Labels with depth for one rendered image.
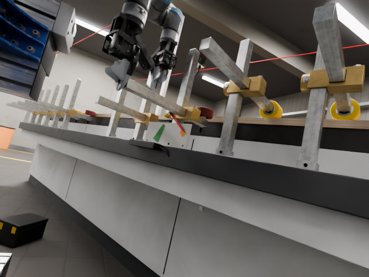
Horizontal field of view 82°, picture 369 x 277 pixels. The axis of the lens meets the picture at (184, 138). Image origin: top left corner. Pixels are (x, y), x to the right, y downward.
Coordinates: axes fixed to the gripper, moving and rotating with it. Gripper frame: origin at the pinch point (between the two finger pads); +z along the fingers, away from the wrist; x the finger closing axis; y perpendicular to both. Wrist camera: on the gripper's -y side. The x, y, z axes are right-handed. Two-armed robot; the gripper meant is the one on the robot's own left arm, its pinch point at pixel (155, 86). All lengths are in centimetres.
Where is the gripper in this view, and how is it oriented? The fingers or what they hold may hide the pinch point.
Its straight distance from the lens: 97.8
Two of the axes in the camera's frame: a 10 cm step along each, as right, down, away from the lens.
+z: -2.2, 9.7, -1.2
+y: 6.4, 0.5, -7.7
